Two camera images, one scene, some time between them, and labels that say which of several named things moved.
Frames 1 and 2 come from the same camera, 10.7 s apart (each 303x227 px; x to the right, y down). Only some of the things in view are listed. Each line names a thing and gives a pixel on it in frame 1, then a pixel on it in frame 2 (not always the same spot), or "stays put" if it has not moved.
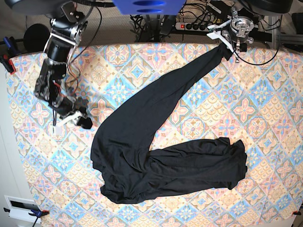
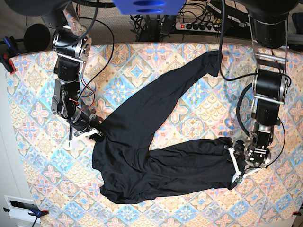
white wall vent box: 20,208 stays put
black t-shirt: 120,151 stays put
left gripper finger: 217,34 → 237,173
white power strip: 191,26 stays put
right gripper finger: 58,125 → 87,132
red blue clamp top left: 12,52 stays put
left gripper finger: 216,26 → 247,171
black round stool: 35,38 stays put
